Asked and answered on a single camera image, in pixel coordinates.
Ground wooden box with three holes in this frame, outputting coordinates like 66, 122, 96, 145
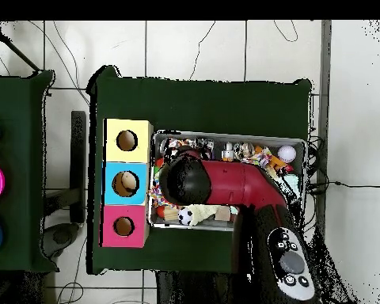
100, 118, 154, 249

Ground shallow mesh bin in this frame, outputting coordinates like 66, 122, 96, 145
146, 129, 308, 235

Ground cream waffle cloth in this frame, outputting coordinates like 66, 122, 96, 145
189, 203, 221, 226

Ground small toy soccer ball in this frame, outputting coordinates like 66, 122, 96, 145
177, 206, 195, 226

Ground dark green tablecloth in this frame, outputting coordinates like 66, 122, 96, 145
0, 70, 59, 274
86, 65, 314, 279

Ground mint green waffle cloth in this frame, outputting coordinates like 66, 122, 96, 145
283, 173, 301, 199

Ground grey metal bar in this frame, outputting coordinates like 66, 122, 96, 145
313, 20, 333, 304

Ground black tripod leg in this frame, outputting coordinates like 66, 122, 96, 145
0, 21, 41, 72

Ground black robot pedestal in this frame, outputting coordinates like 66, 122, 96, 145
156, 270, 238, 304

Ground black cable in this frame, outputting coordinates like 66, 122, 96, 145
306, 179, 380, 191

